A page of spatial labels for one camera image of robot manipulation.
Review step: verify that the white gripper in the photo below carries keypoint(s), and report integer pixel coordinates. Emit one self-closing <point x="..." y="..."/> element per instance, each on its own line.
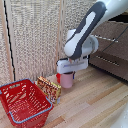
<point x="71" y="65"/>

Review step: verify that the brown dresser cabinet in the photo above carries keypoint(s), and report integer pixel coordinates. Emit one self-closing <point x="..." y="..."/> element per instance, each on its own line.
<point x="111" y="63"/>

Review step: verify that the red basket with blue rim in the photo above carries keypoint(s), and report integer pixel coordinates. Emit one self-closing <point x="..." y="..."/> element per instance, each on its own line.
<point x="23" y="103"/>

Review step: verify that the red yellow snack box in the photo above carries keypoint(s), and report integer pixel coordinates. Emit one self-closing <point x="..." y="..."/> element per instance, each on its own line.
<point x="49" y="88"/>

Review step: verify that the pink plastic cup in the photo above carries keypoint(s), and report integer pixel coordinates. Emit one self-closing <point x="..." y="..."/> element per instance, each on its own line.
<point x="67" y="80"/>

